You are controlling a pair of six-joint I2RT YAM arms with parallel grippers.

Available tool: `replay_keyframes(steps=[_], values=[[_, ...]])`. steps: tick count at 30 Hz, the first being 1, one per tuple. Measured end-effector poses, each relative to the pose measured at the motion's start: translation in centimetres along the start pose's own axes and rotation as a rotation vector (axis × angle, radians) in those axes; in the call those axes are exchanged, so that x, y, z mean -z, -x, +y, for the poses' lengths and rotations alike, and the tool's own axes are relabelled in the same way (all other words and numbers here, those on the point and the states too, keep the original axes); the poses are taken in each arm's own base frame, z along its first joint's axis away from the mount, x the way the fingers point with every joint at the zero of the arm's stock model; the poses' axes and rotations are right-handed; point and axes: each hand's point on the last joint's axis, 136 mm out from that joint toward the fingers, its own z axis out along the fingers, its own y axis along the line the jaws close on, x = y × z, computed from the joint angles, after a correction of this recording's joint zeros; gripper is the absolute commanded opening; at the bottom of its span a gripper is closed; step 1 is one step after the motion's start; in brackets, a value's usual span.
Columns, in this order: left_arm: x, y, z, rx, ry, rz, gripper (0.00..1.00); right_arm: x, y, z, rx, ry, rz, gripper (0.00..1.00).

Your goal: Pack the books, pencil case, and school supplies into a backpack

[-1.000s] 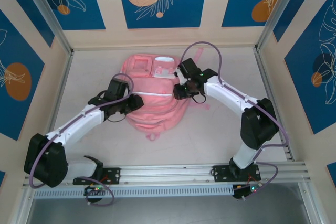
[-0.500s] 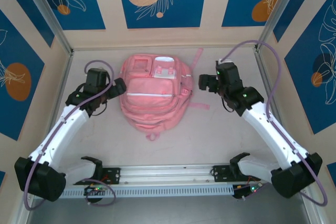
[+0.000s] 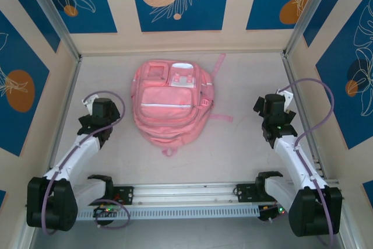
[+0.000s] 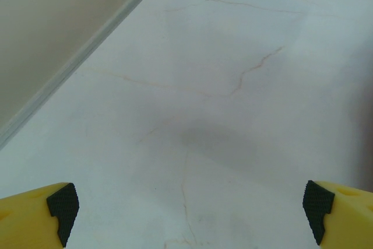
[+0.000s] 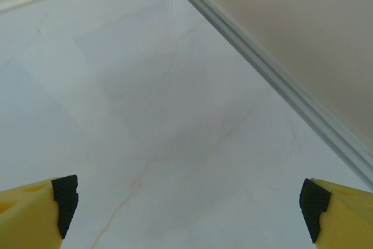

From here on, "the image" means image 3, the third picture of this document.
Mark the pink backpack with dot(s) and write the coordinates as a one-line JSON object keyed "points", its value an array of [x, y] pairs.
{"points": [[166, 123]]}

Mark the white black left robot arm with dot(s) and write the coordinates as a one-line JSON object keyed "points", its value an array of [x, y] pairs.
{"points": [[78, 152]]}

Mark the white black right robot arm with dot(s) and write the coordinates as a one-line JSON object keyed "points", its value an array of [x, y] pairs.
{"points": [[294, 158]]}

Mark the aluminium side rail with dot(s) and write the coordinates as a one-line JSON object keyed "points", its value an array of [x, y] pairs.
{"points": [[71, 85], [288, 63]]}

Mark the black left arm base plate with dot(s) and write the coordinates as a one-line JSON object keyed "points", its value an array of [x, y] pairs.
{"points": [[128, 193]]}

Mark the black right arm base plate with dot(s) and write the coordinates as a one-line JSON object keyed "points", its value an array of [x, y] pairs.
{"points": [[246, 193]]}

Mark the aluminium frame post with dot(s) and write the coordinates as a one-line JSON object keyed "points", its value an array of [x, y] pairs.
{"points": [[55, 18], [310, 15]]}

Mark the aluminium mounting rail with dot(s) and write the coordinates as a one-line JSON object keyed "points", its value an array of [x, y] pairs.
{"points": [[186, 193]]}

